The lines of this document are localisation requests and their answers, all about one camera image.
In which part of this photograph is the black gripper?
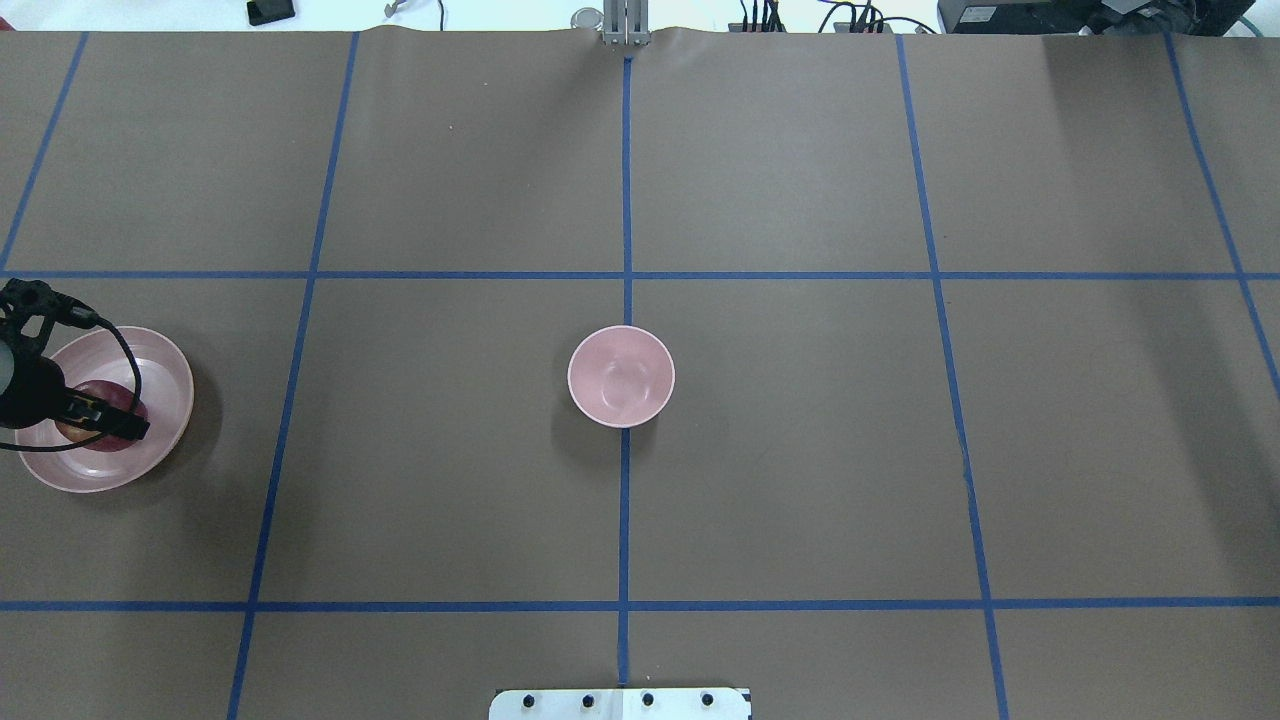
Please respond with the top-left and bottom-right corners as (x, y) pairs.
(1, 278), (151, 441)

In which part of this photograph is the pink bowl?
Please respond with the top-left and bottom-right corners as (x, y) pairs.
(566, 325), (677, 429)

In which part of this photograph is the red apple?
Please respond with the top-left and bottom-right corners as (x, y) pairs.
(55, 380), (138, 454)

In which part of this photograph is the pink plate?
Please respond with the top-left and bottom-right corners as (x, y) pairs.
(18, 325), (195, 493)

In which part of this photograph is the small black device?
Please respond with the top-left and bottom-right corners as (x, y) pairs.
(244, 0), (296, 27)

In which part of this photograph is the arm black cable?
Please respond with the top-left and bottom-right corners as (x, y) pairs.
(0, 318), (143, 454)

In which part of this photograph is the white pedestal base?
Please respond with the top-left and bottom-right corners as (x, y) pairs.
(488, 687), (753, 719)

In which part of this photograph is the aluminium frame post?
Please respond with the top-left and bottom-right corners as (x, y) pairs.
(600, 0), (652, 47)

